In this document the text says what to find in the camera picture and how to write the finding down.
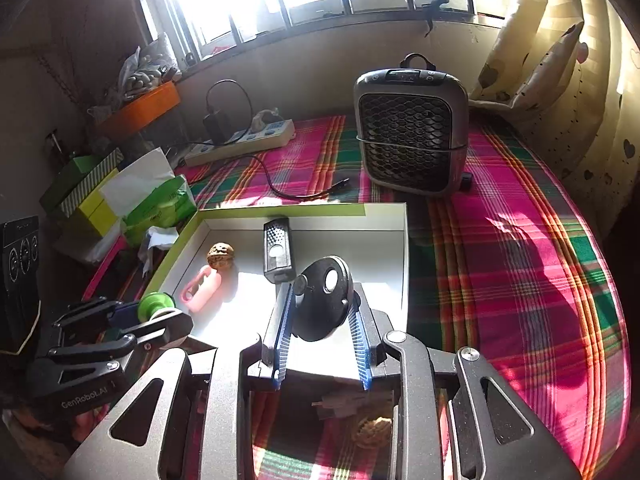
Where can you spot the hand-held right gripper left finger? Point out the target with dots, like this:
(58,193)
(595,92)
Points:
(285,340)

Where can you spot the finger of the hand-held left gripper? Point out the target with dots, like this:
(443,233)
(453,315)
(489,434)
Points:
(165,327)
(122,312)

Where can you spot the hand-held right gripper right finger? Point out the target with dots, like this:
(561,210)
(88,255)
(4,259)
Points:
(361,350)

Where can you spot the green and white spool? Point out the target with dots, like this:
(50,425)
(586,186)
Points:
(152,305)

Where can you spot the black round disc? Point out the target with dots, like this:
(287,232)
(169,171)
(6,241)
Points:
(320,310)

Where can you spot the pink clip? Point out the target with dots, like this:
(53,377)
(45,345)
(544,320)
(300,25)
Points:
(207,290)

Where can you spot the black rectangular perforated device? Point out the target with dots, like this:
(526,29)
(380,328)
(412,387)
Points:
(277,260)

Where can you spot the brown walnut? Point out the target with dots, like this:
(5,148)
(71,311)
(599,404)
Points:
(220,256)
(372,432)

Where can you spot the green cardboard box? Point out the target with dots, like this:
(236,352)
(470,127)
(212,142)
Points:
(380,260)

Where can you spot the crumpled white tissue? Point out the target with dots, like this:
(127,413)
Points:
(157,240)

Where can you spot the yellow-green box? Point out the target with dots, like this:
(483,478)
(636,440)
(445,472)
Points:
(95,215)

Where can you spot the black panel with knobs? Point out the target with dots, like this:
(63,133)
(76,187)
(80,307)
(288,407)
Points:
(20,270)

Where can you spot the green tissue pack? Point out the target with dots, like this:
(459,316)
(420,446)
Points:
(160,205)

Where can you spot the striped box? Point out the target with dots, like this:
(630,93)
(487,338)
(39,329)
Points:
(100,170)

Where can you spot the dark green box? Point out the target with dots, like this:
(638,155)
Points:
(75,170)

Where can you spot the plaid blanket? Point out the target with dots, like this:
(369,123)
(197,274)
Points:
(525,285)

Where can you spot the white power strip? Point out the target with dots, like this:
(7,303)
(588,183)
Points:
(260,140)

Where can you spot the orange box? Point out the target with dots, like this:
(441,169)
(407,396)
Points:
(145,110)

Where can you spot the black charger adapter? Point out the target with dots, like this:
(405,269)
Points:
(216,127)

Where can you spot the white power plug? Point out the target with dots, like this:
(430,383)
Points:
(262,121)

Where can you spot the grey space heater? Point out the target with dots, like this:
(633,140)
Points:
(410,135)

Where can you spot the pile of plastic bags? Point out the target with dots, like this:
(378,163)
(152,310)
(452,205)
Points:
(145,72)

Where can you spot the cream heart-print curtain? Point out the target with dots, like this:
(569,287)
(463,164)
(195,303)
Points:
(600,135)

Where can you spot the black window latch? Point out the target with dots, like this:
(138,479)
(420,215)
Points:
(437,0)

